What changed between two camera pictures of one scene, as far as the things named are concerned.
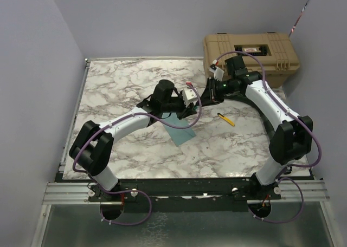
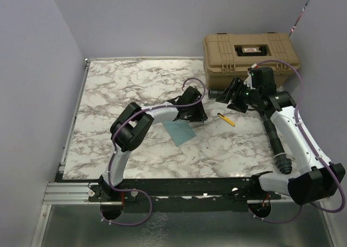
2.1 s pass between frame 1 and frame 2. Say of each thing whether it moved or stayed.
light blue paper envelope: stayed
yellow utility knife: stayed
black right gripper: moved
